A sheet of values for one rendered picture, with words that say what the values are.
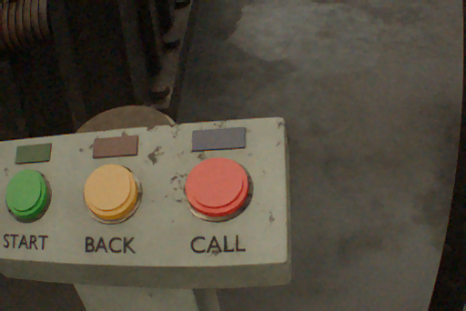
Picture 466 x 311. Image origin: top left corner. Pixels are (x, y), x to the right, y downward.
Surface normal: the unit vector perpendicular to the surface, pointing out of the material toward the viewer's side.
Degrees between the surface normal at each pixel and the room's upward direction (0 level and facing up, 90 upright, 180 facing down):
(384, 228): 0
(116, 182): 20
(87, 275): 110
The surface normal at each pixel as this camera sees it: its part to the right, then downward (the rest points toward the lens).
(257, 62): -0.12, -0.76
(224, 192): -0.12, -0.49
